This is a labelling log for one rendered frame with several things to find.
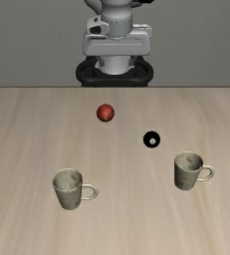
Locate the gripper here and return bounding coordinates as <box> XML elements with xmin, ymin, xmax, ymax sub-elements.
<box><xmin>83</xmin><ymin>15</ymin><xmax>153</xmax><ymax>70</ymax></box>

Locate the black ball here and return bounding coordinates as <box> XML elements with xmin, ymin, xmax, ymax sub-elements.
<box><xmin>142</xmin><ymin>130</ymin><xmax>161</xmax><ymax>149</ymax></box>

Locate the beige mug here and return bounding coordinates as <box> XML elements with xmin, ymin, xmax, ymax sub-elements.
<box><xmin>52</xmin><ymin>167</ymin><xmax>100</xmax><ymax>211</ymax></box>
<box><xmin>173</xmin><ymin>150</ymin><xmax>216</xmax><ymax>191</ymax></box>

